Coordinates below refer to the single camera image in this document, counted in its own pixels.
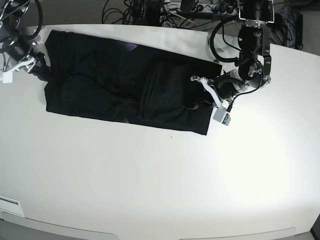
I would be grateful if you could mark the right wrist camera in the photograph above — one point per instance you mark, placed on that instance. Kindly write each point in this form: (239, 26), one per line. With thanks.
(6, 77)

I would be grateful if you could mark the white power strip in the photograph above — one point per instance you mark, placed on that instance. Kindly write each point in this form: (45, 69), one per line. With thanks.
(207, 7)

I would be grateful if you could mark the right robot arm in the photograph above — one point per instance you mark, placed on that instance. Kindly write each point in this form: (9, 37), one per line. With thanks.
(16, 48)

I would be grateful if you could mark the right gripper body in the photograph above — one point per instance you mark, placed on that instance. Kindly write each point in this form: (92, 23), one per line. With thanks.
(33, 63)

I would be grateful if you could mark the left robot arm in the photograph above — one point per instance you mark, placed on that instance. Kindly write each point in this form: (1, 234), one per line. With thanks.
(253, 64)

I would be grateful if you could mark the black T-shirt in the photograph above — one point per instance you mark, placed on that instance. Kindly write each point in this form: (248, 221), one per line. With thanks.
(117, 81)

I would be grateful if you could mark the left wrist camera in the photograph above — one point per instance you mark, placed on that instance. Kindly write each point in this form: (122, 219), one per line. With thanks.
(222, 116)

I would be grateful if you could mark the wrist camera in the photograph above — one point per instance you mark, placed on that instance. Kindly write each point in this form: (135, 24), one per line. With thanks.
(222, 116)
(6, 77)

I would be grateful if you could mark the white label plate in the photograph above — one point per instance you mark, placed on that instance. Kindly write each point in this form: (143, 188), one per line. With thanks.
(11, 206)

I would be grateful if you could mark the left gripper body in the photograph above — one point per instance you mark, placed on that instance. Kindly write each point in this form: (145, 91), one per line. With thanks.
(220, 90)

